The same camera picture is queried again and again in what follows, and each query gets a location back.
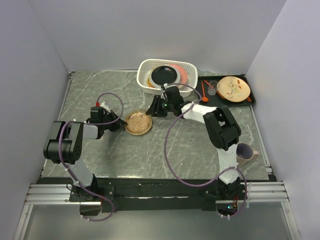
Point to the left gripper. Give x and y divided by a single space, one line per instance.
118 124

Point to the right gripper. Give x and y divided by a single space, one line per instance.
152 111

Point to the small beige saucer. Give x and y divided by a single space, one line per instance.
150 128

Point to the white scalloped bowl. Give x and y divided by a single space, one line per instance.
178 77

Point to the orange woven tray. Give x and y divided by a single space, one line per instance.
149 83

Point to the black glossy saucer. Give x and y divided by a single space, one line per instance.
163 74

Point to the cream plate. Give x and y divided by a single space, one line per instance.
183 73

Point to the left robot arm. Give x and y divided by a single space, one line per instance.
64 144

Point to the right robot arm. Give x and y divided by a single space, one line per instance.
222 129

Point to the white perforated plastic bin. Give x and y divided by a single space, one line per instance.
147 66

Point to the orange plastic spoon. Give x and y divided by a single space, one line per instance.
204 98

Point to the black serving tray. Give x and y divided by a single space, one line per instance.
217 99

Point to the clear glass cup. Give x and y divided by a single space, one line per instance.
213 87

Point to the floral peach plate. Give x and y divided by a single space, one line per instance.
234 89

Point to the pink purple mug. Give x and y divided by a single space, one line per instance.
245 153

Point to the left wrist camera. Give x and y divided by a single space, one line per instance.
103 105

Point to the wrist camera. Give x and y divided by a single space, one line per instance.
165 87
103 105

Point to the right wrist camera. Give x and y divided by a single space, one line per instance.
165 87

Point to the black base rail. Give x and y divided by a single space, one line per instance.
131 194

